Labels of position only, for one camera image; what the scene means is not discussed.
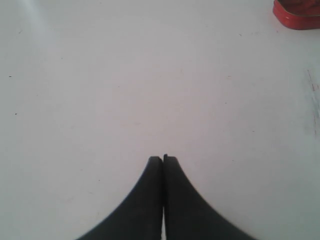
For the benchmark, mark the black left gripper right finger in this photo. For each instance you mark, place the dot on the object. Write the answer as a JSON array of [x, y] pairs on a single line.
[[187, 216]]

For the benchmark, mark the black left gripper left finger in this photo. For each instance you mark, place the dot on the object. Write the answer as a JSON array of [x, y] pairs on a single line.
[[140, 214]]

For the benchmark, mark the red ink pad tin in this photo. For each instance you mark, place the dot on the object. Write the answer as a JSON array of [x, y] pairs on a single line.
[[298, 14]]

